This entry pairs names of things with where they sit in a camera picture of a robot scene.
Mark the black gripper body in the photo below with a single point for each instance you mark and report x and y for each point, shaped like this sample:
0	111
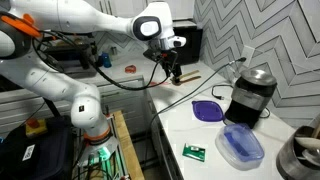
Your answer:
159	55

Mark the green circuit board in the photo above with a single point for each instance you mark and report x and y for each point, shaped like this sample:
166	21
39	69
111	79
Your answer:
193	152

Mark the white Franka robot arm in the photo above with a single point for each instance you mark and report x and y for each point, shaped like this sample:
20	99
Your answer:
40	80

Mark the small red object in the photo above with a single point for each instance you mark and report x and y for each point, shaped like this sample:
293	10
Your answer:
130	69

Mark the light wooden spoon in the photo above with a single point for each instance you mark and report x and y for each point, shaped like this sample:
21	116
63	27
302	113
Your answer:
190	74

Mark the dark wooden spoon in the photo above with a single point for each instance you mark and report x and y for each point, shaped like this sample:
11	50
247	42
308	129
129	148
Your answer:
191	79

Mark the red silicone spatula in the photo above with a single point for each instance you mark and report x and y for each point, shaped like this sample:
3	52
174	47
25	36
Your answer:
156	83

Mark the black microwave oven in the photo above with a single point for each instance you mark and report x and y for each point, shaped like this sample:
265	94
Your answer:
190	43

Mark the small metal cup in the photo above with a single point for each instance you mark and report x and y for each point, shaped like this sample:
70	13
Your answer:
114	50

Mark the purple plastic lid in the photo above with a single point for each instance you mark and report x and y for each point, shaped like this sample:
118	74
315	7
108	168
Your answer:
207	111

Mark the blue bottle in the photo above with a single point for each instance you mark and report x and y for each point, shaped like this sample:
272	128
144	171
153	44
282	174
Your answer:
106	60

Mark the black and steel coffee maker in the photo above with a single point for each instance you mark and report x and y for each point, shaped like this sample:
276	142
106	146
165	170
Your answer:
250	96

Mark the wooden plank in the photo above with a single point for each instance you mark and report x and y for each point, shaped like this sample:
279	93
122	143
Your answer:
128	146

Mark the black countertop appliance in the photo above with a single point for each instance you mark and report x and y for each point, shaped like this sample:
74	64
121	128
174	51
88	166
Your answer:
68	58

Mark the clear container with blue lid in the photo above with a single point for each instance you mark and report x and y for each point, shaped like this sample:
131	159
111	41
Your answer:
240	146

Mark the yellow emergency stop box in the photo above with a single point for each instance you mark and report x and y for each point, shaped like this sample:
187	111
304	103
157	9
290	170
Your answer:
36	127

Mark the wooden spoon in holder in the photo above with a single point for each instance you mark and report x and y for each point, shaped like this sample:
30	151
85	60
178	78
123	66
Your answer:
310	142

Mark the black equipment case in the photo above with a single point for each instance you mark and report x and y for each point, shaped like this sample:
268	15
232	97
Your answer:
36	156

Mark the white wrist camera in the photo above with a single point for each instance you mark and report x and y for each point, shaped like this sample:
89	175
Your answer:
173	42

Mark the white wall outlet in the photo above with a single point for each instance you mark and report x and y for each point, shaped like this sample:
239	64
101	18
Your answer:
247	53

